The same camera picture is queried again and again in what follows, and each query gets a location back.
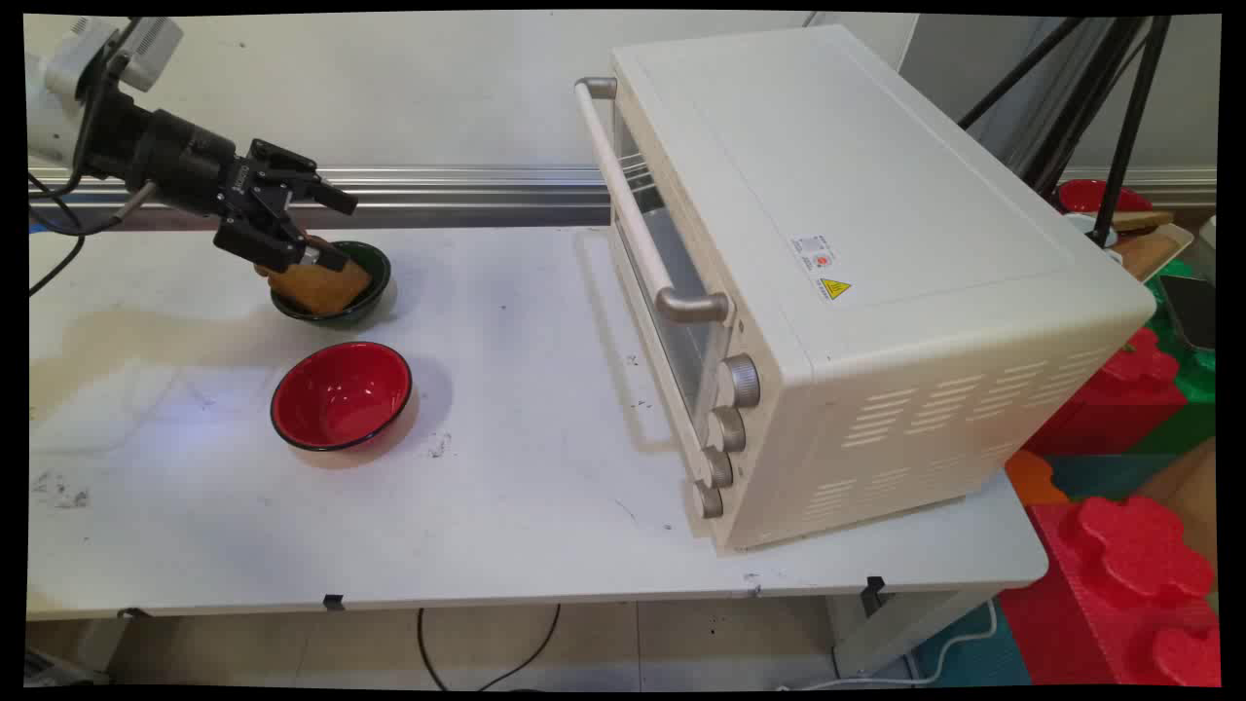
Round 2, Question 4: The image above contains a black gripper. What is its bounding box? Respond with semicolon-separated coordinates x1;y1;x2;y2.
125;107;358;275

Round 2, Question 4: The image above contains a brown toast bread slice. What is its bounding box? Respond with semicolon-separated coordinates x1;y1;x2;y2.
255;234;374;315

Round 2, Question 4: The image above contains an oven glass door with handle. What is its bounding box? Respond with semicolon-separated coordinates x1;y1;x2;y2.
574;76;738;468

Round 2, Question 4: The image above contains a dark green bowl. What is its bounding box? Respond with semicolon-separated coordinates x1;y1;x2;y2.
270;240;392;327

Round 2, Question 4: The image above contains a red bowl black rim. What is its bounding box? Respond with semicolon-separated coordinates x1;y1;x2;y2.
270;341;414;453

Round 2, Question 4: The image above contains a large silver oven knob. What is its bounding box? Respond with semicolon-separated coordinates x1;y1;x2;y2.
718;354;762;409

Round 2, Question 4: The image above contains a cream toaster oven body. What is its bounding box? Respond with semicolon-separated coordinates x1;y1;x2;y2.
609;24;1157;556

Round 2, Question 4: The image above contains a white table leg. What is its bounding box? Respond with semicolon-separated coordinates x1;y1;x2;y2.
827;584;1008;680

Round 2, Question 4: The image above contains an orange foam piece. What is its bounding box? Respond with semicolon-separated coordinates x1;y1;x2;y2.
1005;450;1070;507

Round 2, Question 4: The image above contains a small red background bowl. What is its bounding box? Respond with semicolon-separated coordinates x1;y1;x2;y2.
1058;179;1154;217

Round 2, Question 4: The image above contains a black tripod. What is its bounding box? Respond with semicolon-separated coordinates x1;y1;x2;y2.
959;15;1174;249

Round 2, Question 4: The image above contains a teal foam mat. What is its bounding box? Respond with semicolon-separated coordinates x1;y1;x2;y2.
1046;454;1184;502

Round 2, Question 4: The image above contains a cream plastic tray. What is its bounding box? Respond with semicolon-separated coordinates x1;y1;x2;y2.
1066;214;1196;283

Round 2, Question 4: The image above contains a black tablet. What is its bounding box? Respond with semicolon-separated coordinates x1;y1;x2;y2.
1158;276;1218;353

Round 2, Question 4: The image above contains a large red foam block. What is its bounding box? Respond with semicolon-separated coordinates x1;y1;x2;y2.
1001;497;1223;687

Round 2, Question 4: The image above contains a green foam mat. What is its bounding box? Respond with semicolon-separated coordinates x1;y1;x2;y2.
1129;258;1218;455

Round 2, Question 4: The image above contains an aluminium rail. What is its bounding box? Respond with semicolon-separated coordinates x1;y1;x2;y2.
27;166;614;232

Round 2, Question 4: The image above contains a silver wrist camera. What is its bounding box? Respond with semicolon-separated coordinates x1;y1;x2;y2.
115;18;184;93

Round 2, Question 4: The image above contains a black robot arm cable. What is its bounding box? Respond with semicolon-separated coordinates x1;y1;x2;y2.
27;170;159;298

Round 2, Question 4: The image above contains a black floor cable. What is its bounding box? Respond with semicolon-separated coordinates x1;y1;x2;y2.
419;604;563;692

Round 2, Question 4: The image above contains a white floor cable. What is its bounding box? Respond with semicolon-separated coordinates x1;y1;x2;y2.
779;599;1004;690

